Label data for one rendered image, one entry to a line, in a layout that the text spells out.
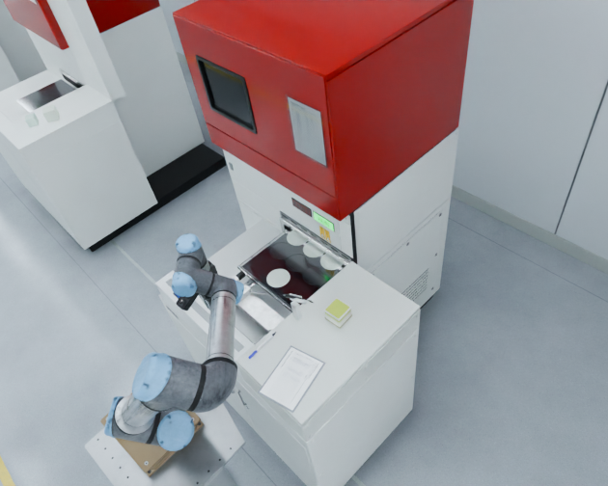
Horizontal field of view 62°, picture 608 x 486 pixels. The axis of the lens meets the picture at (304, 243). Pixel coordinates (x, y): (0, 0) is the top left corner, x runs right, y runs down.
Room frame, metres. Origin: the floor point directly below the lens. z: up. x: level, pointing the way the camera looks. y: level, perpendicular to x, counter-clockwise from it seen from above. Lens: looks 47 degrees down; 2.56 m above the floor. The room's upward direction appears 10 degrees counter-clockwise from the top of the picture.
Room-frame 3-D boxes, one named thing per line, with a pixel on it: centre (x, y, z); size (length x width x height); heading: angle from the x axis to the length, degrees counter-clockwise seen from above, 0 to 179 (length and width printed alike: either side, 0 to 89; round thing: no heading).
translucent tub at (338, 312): (1.08, -0.08, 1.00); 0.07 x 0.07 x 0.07; 40
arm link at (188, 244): (1.13, 0.36, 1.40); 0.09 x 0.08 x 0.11; 172
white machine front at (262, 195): (1.68, 0.05, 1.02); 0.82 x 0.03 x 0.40; 37
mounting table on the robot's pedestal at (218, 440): (0.80, 0.60, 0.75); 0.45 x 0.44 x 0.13; 129
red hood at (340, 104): (1.87, -0.20, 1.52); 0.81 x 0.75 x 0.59; 37
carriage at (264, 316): (1.27, 0.25, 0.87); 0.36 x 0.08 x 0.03; 37
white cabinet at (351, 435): (1.27, 0.15, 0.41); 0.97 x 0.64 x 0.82; 37
